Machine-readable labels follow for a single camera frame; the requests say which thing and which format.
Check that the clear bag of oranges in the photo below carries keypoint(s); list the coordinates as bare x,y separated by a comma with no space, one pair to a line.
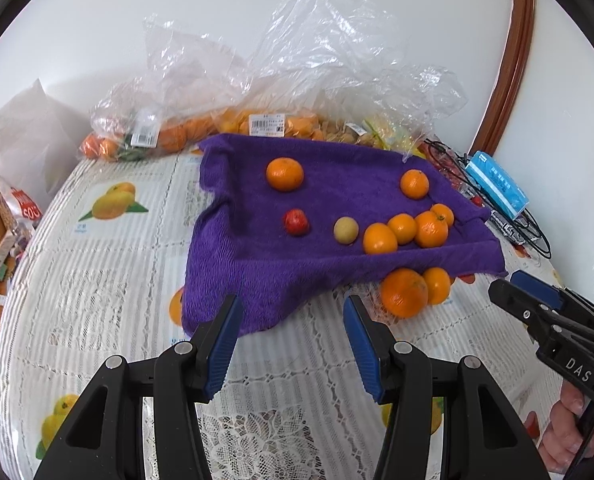
307,50

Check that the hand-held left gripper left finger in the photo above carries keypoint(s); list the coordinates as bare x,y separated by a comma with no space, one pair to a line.
222,350

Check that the yellow packet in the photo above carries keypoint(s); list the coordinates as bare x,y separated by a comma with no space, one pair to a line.
387,132

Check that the large dimpled orange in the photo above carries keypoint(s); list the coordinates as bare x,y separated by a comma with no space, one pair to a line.
403,292

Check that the black white patterned bundle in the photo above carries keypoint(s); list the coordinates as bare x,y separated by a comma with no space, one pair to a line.
507,227

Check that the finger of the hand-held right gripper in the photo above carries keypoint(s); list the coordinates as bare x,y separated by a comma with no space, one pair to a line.
537,287
509,297

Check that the bag of red cherry tomatoes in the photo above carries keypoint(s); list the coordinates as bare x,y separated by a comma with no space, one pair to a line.
447,165

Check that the small yellow-green fruit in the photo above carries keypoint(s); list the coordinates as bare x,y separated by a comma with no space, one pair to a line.
346,230

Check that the wooden door frame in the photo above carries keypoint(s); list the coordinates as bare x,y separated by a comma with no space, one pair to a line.
512,60

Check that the orange with green stem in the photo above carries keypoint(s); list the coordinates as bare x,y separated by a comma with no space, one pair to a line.
431,230

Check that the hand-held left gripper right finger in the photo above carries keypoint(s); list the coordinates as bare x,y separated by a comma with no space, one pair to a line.
362,350

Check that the person's right hand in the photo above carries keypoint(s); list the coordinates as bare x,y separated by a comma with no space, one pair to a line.
559,430

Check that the blue tissue pack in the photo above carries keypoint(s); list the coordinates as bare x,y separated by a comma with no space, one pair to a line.
497,185

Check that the clear bag of leafy tangerines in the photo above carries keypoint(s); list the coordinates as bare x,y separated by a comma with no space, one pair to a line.
177,75

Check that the small red fruit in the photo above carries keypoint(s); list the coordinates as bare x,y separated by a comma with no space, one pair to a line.
296,222

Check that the purple towel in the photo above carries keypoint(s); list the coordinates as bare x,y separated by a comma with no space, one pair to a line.
277,270

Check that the white plastic bag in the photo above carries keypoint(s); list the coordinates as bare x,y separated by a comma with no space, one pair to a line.
27,135

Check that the red white printed bag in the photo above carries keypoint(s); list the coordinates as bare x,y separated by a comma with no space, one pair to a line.
24,205

